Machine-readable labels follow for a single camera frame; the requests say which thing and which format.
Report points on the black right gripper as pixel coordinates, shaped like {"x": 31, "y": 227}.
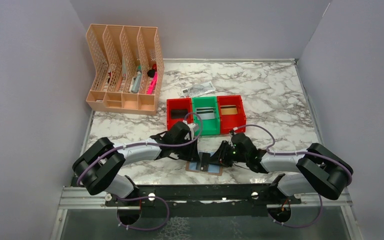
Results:
{"x": 222, "y": 153}

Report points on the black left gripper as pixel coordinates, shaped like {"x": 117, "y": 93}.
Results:
{"x": 189, "y": 152}

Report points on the black card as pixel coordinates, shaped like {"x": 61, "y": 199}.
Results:
{"x": 203, "y": 163}
{"x": 178, "y": 113}

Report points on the tan leather card holder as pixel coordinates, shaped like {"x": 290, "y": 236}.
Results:
{"x": 214, "y": 169}

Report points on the silver card from holder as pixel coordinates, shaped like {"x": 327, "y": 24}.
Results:
{"x": 206, "y": 114}

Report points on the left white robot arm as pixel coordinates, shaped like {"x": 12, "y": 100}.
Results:
{"x": 98, "y": 168}

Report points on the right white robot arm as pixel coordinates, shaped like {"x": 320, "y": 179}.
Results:
{"x": 312, "y": 170}

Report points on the gold card with stripe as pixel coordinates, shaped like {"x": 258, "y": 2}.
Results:
{"x": 226, "y": 110}

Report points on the left red plastic bin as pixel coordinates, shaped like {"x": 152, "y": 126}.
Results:
{"x": 177, "y": 103}

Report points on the red plastic bin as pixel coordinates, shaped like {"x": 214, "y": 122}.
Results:
{"x": 177, "y": 103}
{"x": 228, "y": 122}

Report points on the green plastic bin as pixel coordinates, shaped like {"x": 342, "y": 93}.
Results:
{"x": 211, "y": 127}

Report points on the right red plastic bin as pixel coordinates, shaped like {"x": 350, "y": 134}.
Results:
{"x": 228, "y": 122}

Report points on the clear protractor ruler packet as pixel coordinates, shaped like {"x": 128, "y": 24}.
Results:
{"x": 198, "y": 89}

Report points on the pink highlighter pen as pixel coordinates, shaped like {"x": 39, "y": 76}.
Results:
{"x": 152, "y": 85}

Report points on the grey green marker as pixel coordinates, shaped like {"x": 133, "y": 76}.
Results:
{"x": 136, "y": 81}

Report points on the black binder clip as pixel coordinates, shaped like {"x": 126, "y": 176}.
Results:
{"x": 153, "y": 71}

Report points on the peach plastic file organizer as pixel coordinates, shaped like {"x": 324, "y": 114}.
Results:
{"x": 117, "y": 51}

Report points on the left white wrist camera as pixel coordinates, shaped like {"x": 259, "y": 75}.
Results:
{"x": 195, "y": 128}

